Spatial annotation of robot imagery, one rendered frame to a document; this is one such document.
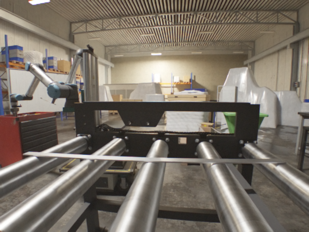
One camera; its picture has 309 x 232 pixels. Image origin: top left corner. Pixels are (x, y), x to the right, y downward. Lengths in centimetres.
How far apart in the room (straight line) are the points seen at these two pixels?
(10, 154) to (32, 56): 976
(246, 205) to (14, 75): 525
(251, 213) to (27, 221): 56
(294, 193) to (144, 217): 54
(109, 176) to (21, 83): 396
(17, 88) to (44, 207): 481
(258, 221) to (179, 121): 413
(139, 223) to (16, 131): 250
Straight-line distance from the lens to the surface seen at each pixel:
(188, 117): 436
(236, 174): 99
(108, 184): 207
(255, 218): 49
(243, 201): 53
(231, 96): 461
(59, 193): 61
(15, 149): 286
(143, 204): 48
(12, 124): 280
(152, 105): 107
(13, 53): 1162
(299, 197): 74
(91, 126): 126
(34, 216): 55
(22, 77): 531
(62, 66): 1418
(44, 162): 94
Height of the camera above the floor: 120
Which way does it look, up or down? 7 degrees down
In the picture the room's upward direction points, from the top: straight up
